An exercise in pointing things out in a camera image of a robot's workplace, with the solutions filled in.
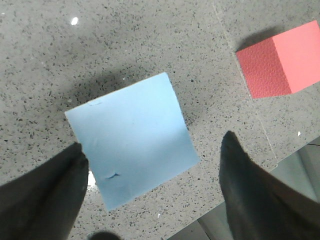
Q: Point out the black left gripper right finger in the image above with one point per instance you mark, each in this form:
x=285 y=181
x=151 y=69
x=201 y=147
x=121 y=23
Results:
x=258 y=205

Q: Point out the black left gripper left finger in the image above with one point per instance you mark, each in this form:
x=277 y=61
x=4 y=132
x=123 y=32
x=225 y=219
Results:
x=43 y=204

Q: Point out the dented light blue foam block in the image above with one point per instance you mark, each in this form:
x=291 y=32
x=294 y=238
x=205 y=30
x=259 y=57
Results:
x=135 y=139

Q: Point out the large red foam block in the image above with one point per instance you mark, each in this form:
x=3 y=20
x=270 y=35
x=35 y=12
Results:
x=283 y=64

